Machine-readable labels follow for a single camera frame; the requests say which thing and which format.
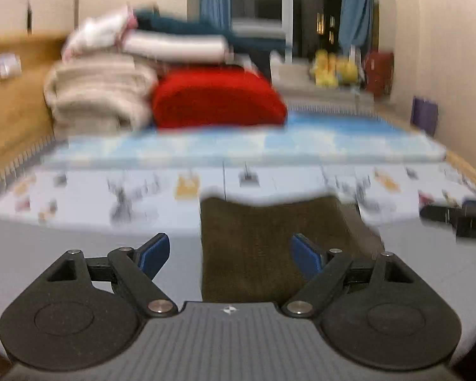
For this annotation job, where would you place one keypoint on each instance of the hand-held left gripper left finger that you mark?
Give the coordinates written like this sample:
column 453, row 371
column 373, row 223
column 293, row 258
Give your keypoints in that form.
column 154, row 252

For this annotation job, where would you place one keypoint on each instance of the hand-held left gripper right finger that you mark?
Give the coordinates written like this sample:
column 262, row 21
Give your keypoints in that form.
column 307, row 256

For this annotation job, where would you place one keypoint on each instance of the purple folded mat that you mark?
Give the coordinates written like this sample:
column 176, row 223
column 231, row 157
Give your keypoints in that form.
column 424, row 115

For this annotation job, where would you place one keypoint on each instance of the light blue patterned sheet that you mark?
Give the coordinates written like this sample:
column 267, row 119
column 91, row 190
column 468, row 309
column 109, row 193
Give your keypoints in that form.
column 301, row 143

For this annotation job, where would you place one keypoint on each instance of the dark red cushion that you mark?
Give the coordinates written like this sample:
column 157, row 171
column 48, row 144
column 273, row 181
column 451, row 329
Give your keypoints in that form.
column 379, row 71

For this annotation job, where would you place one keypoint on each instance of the red folded blanket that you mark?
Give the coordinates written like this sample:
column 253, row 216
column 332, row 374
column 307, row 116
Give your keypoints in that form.
column 218, row 99

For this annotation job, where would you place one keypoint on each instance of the yellow plush toy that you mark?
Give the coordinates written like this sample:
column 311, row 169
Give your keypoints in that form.
column 325, row 67
column 347, row 69

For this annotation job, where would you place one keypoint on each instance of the cream folded blanket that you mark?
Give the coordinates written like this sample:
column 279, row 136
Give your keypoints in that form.
column 99, row 91

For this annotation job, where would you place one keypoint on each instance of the white window ledge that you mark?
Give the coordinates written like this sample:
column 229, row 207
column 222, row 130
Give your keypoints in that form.
column 293, row 75

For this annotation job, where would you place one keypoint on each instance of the pale pink folded cloth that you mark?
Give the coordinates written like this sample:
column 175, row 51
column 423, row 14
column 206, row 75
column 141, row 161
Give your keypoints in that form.
column 95, row 33

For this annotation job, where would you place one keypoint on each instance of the teal plush pillow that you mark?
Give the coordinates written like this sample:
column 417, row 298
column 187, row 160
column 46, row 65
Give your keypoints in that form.
column 170, row 26

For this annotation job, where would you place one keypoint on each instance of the white wall socket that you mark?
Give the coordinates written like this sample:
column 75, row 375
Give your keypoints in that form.
column 7, row 66

